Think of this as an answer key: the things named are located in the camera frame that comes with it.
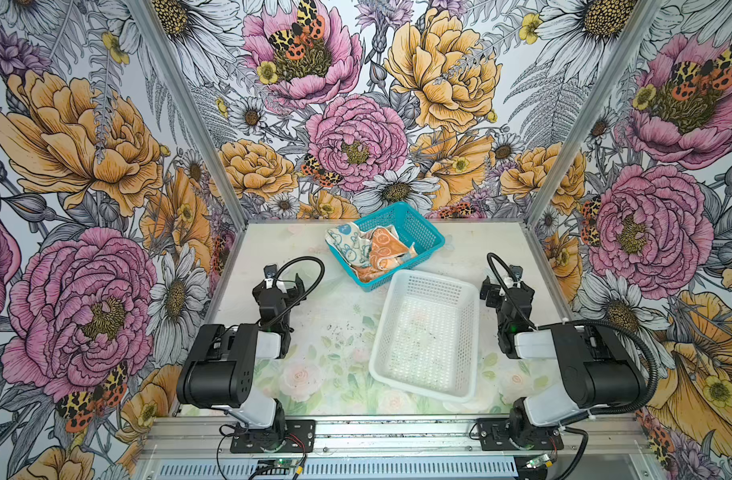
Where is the orange patterned towel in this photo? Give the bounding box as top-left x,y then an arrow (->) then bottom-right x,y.
354,225 -> 418,283

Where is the right aluminium corner post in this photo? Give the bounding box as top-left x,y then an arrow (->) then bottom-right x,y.
524,0 -> 662,226

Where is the green circuit board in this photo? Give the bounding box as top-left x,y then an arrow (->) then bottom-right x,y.
257,458 -> 301,474

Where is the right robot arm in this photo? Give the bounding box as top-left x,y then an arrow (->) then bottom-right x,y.
474,268 -> 659,450

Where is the blue and cream towel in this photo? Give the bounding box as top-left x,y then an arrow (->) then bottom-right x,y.
325,222 -> 373,268

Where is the left aluminium corner post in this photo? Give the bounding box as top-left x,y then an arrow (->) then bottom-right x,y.
129,1 -> 248,233

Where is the teal plastic basket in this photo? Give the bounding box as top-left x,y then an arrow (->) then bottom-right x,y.
324,202 -> 446,292

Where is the aluminium front rail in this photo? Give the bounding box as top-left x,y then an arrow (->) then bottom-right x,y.
133,414 -> 667,479

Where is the aluminium corner post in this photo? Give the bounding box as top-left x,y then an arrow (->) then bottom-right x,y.
524,0 -> 662,226
129,1 -> 248,233

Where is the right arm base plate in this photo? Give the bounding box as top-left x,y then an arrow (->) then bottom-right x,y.
472,417 -> 564,451

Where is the white plastic basket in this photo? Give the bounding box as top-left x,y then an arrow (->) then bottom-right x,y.
369,270 -> 480,403

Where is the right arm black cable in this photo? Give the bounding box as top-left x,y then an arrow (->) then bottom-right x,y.
487,252 -> 660,416

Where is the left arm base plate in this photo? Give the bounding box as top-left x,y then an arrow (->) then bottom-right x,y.
229,420 -> 317,454

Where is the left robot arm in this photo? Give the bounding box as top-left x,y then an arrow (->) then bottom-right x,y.
176,265 -> 306,451

